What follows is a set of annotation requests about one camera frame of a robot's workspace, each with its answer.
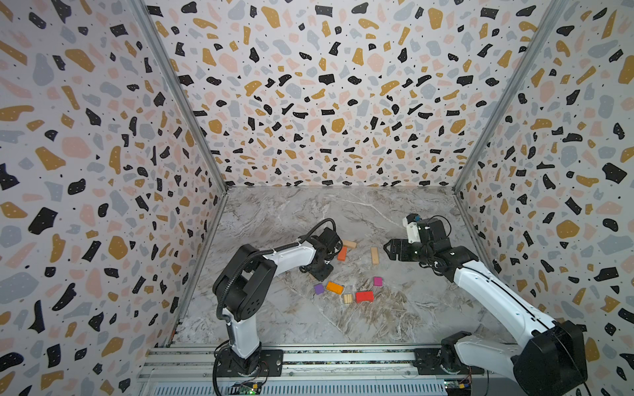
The right corner aluminium post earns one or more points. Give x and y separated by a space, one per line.
547 23

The corner aluminium post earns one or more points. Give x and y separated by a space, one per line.
547 23
147 28

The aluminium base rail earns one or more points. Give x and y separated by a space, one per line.
344 369

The orange-red block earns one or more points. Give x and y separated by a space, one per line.
342 254

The left corner aluminium post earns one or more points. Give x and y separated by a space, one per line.
147 28

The orange block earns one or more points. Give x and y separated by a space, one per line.
335 288

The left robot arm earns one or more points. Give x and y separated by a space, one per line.
243 285

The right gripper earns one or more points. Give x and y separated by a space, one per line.
401 248

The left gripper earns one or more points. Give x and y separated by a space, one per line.
322 276

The natural wood block diagonal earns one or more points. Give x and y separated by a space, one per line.
375 256

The purple cube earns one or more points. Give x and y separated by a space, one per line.
319 288

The right circuit board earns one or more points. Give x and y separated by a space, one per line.
458 387

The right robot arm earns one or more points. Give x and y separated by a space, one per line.
547 358

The left green circuit board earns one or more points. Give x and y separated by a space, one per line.
247 388

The red block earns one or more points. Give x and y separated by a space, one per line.
364 296

